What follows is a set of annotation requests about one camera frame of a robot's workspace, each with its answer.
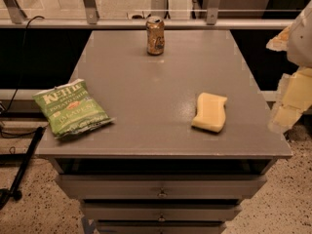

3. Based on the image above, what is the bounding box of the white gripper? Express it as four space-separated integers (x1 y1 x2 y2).
266 1 312 134

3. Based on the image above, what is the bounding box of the orange soda can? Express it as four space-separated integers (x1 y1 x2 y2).
146 16 165 56

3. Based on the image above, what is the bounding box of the yellow sponge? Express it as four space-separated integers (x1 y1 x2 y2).
191 93 227 133

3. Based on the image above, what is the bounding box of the grey bottom drawer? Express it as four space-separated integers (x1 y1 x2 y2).
97 222 226 234

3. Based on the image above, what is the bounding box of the grey drawer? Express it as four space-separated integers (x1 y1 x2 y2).
97 222 226 234
82 202 242 222
56 175 266 200

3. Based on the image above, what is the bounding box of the green chips bag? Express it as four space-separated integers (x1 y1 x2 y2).
33 79 113 138

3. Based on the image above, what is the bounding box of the grey middle drawer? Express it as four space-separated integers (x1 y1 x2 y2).
82 202 242 222

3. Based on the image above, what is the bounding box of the grey top drawer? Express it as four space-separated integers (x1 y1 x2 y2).
56 175 266 200

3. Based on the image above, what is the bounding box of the metal window railing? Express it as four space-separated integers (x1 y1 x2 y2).
0 0 293 30

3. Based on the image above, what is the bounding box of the black stand leg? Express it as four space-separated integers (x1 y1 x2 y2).
0 127 45 210

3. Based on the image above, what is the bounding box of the black cable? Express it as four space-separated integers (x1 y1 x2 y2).
0 15 47 139

